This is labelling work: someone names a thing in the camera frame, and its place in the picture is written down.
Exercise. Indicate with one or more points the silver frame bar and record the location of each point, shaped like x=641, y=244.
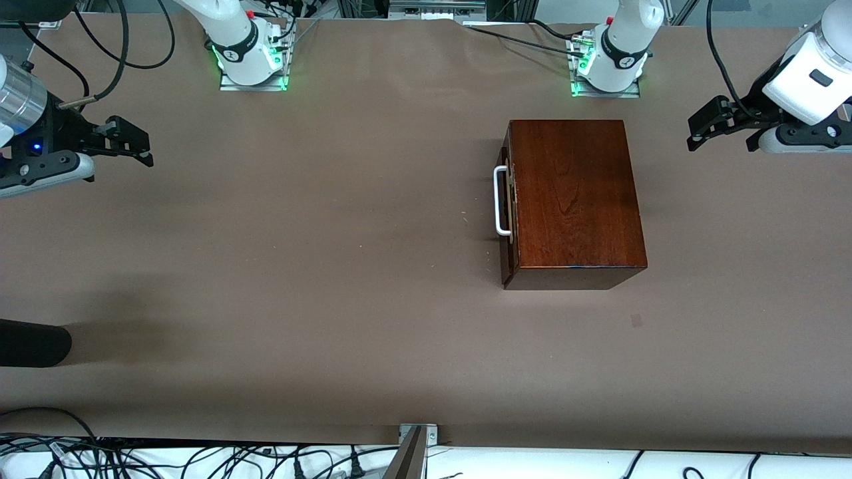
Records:
x=26, y=24

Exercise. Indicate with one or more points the black cylinder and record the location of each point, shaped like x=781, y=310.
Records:
x=33, y=342

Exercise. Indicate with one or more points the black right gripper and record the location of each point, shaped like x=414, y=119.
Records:
x=62, y=126

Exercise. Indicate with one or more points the brown table cover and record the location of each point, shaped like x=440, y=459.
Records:
x=333, y=266

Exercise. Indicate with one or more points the dark metal post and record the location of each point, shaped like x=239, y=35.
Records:
x=409, y=459

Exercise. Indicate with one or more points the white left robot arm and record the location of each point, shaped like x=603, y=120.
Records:
x=622, y=40

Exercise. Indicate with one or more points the grey metal box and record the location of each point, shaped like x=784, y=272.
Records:
x=436, y=8

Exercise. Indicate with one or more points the dark wooden drawer cabinet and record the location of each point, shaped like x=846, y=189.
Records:
x=572, y=199

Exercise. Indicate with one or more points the small metal bracket plate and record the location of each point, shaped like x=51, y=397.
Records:
x=432, y=434

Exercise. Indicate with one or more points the white ledge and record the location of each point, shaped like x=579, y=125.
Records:
x=532, y=466

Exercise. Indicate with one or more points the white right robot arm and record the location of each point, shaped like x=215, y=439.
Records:
x=233, y=33

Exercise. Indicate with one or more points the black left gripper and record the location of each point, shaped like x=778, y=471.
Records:
x=753, y=108

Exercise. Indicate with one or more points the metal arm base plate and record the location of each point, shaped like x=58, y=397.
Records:
x=606, y=94
x=253, y=87

